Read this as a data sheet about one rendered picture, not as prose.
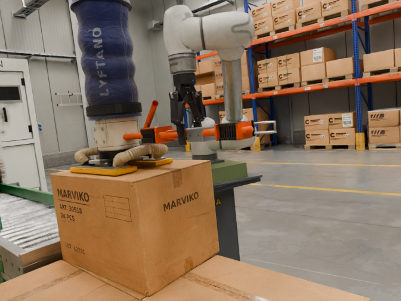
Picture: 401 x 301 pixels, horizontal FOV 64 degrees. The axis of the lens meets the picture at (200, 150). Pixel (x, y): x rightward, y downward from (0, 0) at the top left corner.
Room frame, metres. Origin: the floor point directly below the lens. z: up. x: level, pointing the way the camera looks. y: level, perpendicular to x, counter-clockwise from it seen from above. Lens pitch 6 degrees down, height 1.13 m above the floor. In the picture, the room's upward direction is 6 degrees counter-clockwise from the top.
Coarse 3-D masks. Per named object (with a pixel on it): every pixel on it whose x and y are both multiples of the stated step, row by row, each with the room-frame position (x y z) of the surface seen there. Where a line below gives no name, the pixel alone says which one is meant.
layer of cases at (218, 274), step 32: (0, 288) 1.20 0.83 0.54; (32, 288) 1.17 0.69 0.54; (64, 288) 1.14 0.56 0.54; (96, 288) 1.12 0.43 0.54; (128, 288) 1.10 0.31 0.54; (192, 288) 1.05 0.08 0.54; (224, 288) 1.03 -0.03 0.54; (256, 288) 1.01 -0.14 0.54; (288, 288) 0.99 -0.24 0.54; (320, 288) 0.97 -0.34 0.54
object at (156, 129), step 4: (144, 128) 1.20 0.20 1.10; (148, 128) 1.21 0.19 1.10; (152, 128) 1.22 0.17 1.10; (156, 128) 1.14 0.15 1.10; (160, 128) 1.15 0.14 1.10; (164, 128) 1.17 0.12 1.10; (168, 128) 1.18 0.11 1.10; (144, 132) 1.16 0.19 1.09; (148, 132) 1.15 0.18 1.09; (152, 132) 1.13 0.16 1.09; (156, 132) 1.14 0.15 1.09; (144, 136) 1.18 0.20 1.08; (148, 136) 1.16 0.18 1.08; (152, 136) 1.15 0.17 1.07; (156, 136) 1.14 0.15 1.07; (144, 140) 1.17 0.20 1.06; (148, 140) 1.15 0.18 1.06; (152, 140) 1.14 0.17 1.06; (156, 140) 1.14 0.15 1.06; (160, 140) 1.15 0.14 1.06; (164, 140) 1.16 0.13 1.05; (168, 140) 1.18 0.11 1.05; (172, 140) 1.19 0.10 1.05
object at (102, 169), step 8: (88, 160) 1.32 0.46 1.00; (112, 160) 1.23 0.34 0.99; (72, 168) 1.35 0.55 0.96; (80, 168) 1.31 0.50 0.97; (88, 168) 1.27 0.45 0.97; (96, 168) 1.25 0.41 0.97; (104, 168) 1.21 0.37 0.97; (112, 168) 1.17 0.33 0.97; (120, 168) 1.18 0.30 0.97; (128, 168) 1.18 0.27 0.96; (136, 168) 1.21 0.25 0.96
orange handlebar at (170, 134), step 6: (162, 132) 1.14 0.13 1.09; (168, 132) 1.11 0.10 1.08; (174, 132) 1.09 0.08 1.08; (186, 132) 1.05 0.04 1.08; (204, 132) 1.00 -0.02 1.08; (210, 132) 0.98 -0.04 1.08; (246, 132) 0.91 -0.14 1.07; (126, 138) 1.27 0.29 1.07; (132, 138) 1.24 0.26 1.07; (138, 138) 1.22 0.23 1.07; (168, 138) 1.11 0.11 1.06; (174, 138) 1.09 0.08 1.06
